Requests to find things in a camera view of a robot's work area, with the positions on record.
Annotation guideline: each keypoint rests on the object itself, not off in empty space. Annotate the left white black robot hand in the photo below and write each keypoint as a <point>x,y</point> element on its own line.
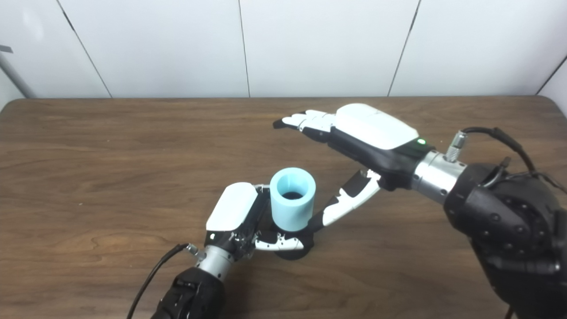
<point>232,206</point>

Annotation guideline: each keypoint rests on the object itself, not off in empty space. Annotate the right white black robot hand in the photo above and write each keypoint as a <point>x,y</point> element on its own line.
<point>376,126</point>

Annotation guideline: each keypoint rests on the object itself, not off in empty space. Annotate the black nozzle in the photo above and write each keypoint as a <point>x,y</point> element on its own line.
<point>292,254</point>

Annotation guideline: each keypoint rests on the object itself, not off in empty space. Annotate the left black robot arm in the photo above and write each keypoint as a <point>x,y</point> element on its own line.
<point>190,297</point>

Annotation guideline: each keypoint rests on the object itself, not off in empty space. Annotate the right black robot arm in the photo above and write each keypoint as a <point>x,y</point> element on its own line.
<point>509,221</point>

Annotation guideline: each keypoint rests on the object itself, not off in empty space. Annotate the small grey wall label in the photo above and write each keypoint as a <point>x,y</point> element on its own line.
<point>5,49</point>

